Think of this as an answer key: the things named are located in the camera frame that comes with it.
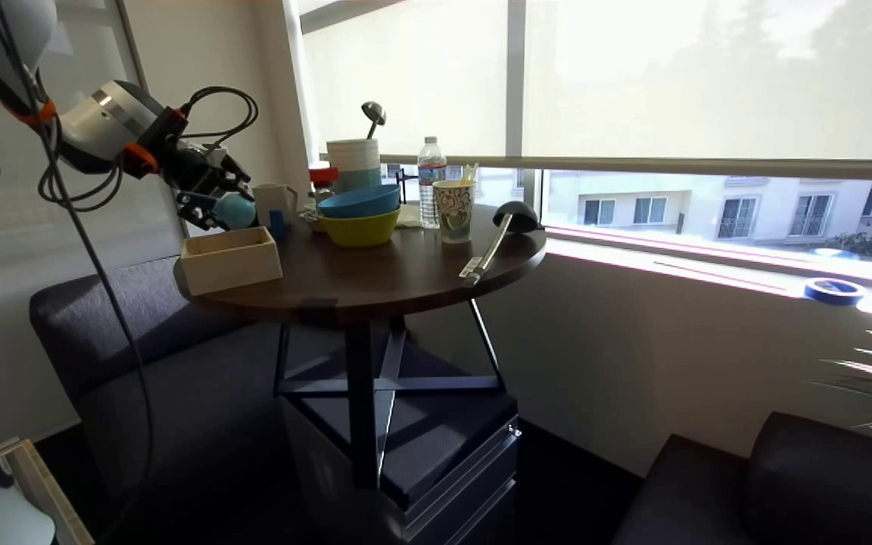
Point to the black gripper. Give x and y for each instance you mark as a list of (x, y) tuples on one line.
[(191, 176)]

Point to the teal plastic measuring cup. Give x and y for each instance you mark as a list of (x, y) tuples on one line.
[(237, 212)]

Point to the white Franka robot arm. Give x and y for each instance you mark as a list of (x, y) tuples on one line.
[(105, 121)]

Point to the light wooden box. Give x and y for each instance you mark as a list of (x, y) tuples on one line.
[(226, 266)]

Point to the white tall cup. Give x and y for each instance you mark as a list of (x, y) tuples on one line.
[(352, 152)]

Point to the white mug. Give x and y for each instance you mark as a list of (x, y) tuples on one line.
[(273, 201)]

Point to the small blue object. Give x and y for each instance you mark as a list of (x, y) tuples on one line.
[(281, 224)]

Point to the small red object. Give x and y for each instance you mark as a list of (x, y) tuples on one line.
[(320, 176)]

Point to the blue plastic bowl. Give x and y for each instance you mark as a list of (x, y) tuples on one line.
[(354, 201)]

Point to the yellow plastic bowl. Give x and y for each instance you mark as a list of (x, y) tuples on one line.
[(362, 230)]

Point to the round dark wooden table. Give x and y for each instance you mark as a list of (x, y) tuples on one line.
[(375, 272)]

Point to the black ladle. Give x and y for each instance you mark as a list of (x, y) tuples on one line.
[(373, 111)]

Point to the white glass board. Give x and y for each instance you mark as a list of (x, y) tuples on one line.
[(12, 236)]

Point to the clear plastic water bottle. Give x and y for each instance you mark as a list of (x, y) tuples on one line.
[(431, 170)]

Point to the narrow beige roller blind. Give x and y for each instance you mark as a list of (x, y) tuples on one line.
[(406, 79)]

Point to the dark navy sofa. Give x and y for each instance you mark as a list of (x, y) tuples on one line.
[(184, 425)]

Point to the white building outside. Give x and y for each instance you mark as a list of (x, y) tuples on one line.
[(679, 201)]

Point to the wide beige roller blind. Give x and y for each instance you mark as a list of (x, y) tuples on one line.
[(718, 79)]

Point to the blue tape roll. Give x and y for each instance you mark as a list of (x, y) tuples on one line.
[(830, 292)]

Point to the black upholstered chair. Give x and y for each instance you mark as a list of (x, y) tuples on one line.
[(817, 486)]

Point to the light wooden frame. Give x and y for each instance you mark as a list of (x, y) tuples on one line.
[(37, 486)]

